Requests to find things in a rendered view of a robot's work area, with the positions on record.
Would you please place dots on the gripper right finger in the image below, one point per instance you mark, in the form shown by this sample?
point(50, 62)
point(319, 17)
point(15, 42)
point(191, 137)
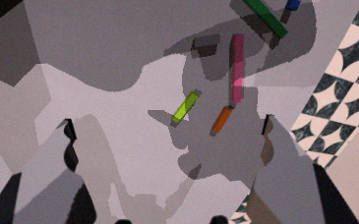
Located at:
point(292, 188)

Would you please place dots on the lime green rod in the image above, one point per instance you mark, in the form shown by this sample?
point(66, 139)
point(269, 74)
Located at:
point(184, 107)

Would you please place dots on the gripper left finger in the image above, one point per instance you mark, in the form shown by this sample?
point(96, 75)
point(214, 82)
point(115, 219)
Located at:
point(47, 190)

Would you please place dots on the orange rod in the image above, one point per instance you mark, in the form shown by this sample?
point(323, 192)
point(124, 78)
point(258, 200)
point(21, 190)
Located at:
point(221, 119)

